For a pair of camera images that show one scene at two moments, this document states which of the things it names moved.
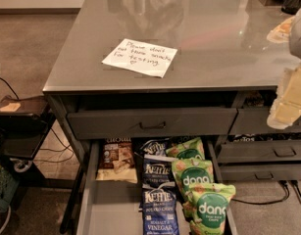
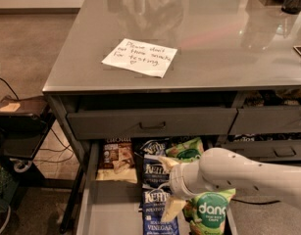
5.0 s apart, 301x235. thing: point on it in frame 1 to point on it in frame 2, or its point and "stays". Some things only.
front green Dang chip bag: (205, 209) stays
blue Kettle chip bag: (159, 211) stays
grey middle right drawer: (262, 151) stays
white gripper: (299, 36) to (178, 181)
